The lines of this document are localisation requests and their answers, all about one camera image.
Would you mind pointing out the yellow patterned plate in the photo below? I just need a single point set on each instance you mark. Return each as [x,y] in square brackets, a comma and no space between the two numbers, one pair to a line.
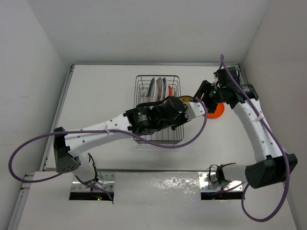
[186,99]

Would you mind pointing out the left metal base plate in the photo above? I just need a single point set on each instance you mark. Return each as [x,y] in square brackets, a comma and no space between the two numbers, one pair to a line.
[106,181]

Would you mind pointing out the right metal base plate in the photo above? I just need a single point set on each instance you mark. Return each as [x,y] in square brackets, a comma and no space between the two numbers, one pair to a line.
[206,184]

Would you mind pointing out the dark rimmed white plate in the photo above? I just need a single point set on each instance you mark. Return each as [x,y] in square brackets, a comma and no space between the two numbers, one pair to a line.
[165,91]

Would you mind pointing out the orange plate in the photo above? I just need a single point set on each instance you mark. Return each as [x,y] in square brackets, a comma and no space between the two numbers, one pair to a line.
[170,91]
[218,112]

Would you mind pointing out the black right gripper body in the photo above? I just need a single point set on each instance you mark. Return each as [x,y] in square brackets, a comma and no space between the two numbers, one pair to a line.
[212,97]

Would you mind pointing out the white floral plate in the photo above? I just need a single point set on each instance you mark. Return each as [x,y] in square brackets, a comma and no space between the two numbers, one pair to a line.
[159,87]

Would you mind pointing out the metal base plate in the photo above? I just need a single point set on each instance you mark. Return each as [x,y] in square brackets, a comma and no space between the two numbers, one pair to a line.
[106,181]
[206,184]

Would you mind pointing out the wire dish rack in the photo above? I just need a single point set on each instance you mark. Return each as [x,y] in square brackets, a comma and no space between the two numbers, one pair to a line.
[166,136]

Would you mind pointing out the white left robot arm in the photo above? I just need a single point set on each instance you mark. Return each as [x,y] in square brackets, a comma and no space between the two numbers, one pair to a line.
[143,120]

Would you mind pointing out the teal rimmed plate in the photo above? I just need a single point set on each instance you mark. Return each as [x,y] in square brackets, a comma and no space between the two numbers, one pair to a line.
[151,94]

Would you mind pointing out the orange plate in rack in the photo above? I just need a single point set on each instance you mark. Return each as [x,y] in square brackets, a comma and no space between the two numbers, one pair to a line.
[170,91]

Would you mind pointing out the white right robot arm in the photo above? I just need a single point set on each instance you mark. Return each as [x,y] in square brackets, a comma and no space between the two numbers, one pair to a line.
[243,99]

